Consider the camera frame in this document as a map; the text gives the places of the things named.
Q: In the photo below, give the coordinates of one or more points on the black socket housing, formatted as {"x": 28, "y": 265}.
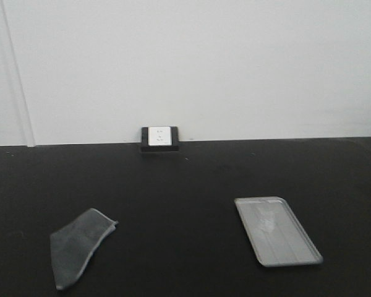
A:
{"x": 145, "y": 148}

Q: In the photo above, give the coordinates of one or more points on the gray cloth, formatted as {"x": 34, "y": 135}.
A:
{"x": 73, "y": 246}

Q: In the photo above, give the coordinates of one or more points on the metal tray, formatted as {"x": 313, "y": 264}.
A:
{"x": 276, "y": 235}

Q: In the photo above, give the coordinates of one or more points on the white power socket plate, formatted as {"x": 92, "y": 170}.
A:
{"x": 159, "y": 136}

